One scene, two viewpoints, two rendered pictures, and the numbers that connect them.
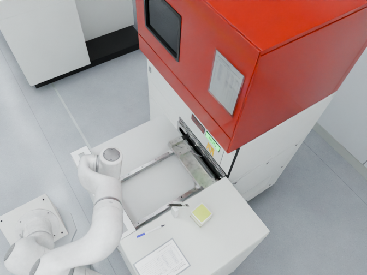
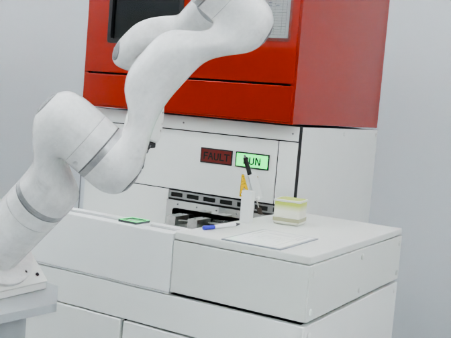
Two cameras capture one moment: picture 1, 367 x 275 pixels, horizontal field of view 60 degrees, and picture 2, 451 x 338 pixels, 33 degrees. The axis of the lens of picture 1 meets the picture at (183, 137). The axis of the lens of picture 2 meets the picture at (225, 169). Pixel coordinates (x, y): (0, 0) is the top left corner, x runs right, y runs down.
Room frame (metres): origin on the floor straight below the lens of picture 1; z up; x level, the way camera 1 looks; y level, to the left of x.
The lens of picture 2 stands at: (-1.30, 0.79, 1.27)
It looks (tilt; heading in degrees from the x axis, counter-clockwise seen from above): 5 degrees down; 339
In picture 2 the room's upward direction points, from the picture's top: 5 degrees clockwise
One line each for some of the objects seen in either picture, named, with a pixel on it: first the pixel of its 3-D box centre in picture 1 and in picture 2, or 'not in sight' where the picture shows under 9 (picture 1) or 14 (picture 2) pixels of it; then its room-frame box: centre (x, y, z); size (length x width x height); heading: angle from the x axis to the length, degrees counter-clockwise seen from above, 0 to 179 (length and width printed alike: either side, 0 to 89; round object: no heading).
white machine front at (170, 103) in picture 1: (185, 115); (182, 176); (1.09, 0.00, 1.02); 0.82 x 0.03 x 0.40; 38
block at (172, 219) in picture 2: (176, 141); (177, 218); (1.00, 0.04, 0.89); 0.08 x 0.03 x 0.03; 128
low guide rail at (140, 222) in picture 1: (174, 202); not in sight; (0.65, 0.01, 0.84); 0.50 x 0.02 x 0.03; 128
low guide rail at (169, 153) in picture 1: (149, 164); not in sight; (0.86, 0.18, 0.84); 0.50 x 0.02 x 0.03; 128
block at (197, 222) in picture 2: (183, 151); (198, 222); (0.93, -0.01, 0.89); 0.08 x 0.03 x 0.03; 128
